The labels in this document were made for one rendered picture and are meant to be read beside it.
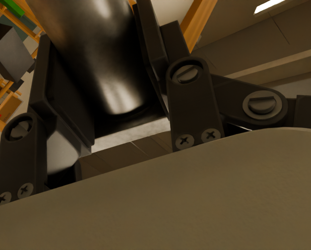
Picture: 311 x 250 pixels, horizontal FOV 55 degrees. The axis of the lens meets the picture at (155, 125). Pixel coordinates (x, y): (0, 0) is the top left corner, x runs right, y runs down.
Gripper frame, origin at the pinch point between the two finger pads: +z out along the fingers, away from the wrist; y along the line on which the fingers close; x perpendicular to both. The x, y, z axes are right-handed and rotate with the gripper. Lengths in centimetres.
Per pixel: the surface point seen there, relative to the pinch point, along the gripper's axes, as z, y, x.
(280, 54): 405, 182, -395
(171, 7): 681, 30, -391
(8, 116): 707, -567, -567
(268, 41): 470, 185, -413
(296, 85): 172, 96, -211
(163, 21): 701, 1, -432
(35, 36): 435, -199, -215
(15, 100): 757, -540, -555
